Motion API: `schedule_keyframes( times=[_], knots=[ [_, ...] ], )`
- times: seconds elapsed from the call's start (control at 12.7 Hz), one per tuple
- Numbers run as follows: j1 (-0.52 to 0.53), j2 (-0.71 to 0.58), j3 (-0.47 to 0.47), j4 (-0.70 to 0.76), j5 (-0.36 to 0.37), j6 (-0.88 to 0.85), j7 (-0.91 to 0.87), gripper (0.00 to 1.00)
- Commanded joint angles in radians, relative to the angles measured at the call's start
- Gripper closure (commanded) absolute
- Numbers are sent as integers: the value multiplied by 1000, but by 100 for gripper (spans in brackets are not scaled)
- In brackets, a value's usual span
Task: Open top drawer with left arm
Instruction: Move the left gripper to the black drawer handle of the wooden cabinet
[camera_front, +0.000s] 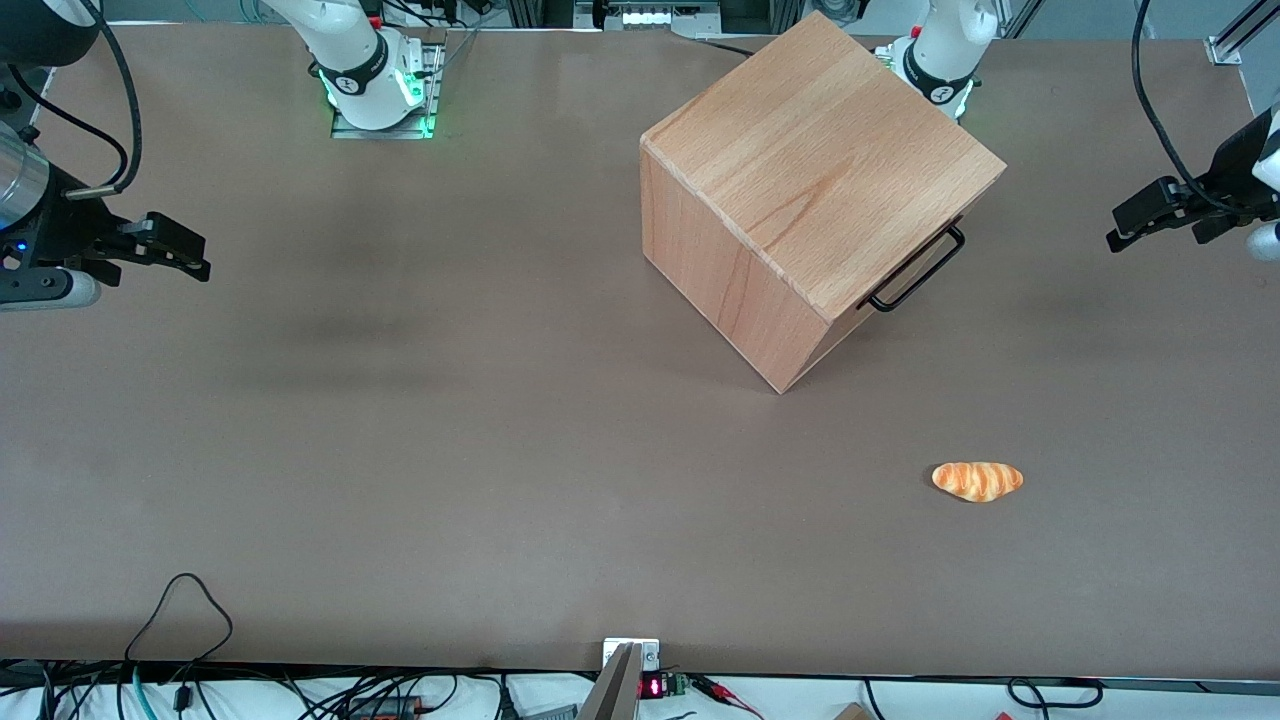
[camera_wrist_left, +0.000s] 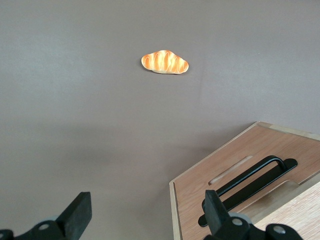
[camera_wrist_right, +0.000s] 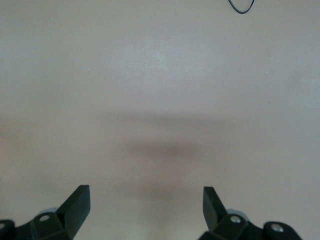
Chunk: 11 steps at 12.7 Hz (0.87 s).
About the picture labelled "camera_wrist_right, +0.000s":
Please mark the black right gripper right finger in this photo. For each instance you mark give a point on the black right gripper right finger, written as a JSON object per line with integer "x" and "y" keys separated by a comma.
{"x": 215, "y": 215}

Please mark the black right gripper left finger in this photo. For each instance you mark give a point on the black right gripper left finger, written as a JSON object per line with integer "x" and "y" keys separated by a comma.
{"x": 72, "y": 212}

